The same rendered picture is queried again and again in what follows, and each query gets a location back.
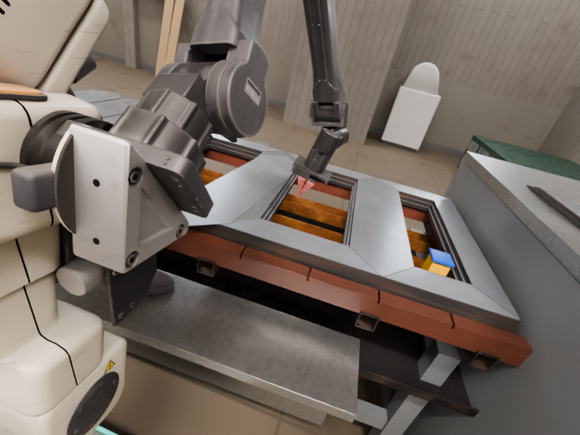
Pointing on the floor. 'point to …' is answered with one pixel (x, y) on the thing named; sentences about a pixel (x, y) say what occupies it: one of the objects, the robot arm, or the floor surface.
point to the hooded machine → (413, 108)
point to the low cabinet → (523, 157)
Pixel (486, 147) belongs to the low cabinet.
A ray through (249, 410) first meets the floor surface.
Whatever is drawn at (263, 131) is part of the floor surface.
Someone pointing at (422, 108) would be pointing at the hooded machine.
